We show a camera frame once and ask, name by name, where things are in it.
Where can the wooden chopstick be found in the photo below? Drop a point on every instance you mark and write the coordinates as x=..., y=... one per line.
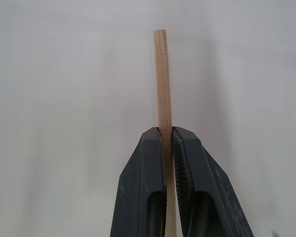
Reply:
x=163, y=86

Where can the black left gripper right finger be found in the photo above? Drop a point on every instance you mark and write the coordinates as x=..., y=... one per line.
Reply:
x=207, y=177

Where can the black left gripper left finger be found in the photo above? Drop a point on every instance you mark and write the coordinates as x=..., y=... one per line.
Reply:
x=138, y=172

